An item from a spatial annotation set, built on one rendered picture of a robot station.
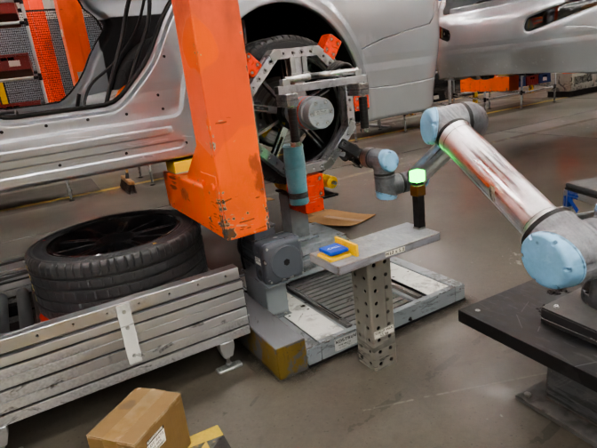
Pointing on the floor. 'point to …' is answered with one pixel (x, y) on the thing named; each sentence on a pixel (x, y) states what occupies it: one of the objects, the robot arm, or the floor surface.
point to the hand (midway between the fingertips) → (338, 150)
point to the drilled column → (374, 315)
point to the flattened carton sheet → (338, 218)
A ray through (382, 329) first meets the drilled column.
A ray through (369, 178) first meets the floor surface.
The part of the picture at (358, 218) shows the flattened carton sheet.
